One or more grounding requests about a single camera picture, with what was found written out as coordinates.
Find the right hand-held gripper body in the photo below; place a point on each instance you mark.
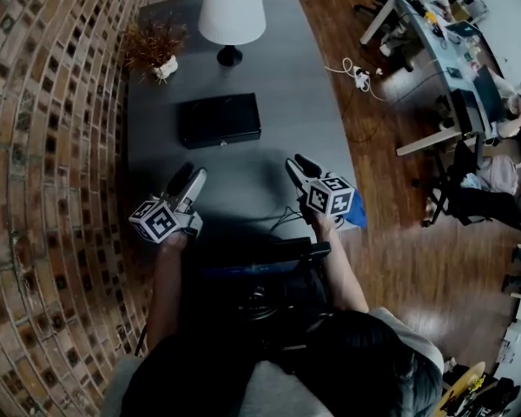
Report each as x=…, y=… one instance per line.
x=330, y=200

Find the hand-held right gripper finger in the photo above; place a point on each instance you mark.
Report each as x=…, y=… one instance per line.
x=308, y=165
x=296, y=172

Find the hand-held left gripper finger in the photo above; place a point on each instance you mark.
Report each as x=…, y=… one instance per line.
x=193, y=187
x=180, y=180

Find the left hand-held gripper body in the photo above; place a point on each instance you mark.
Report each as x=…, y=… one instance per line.
x=156, y=222

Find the blue cloth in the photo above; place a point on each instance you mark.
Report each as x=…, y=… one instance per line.
x=356, y=213

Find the black box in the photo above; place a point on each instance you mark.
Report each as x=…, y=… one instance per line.
x=219, y=120

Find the person's left forearm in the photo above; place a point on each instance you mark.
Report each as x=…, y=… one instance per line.
x=165, y=293

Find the person's right forearm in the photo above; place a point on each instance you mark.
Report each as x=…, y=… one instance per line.
x=343, y=272

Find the person's black chest pack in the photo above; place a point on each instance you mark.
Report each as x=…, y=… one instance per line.
x=265, y=289

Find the dried plant in white vase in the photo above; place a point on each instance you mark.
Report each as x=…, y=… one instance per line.
x=154, y=46

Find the pale blue garment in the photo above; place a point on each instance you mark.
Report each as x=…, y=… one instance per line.
x=470, y=180

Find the black office chair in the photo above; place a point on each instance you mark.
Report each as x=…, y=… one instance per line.
x=482, y=202

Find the black computer tower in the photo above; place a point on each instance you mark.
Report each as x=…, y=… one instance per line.
x=468, y=111

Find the long white office desk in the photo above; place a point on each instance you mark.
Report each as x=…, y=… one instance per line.
x=430, y=54

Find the person's grey t-shirt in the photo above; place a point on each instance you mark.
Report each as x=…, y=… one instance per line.
x=412, y=350

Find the white shade table lamp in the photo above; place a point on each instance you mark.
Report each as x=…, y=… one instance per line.
x=232, y=11

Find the pink backpack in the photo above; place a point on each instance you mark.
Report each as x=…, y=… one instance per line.
x=500, y=174

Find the black monitor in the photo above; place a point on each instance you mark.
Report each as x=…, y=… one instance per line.
x=488, y=94

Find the dark laptop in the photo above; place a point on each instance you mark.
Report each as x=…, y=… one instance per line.
x=462, y=28

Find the round yellow table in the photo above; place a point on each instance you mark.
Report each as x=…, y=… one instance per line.
x=460, y=385

